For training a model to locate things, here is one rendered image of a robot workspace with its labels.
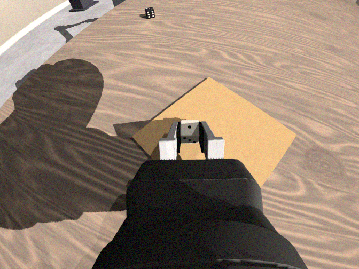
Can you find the tan square mat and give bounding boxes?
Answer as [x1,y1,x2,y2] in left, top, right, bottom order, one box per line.
[132,77,296,187]

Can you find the white die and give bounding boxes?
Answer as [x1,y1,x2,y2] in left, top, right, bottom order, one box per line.
[180,120,199,144]

